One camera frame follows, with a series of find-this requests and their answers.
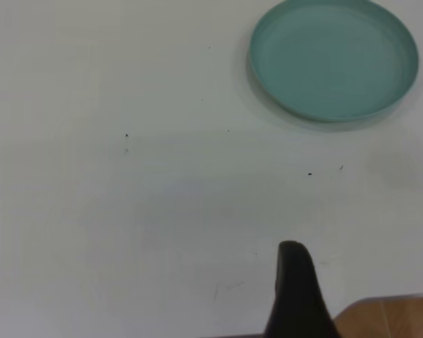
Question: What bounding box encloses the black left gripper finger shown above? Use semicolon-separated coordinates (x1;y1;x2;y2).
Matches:
263;240;343;338

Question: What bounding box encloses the green round plate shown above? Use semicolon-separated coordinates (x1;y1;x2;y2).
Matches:
246;0;420;124

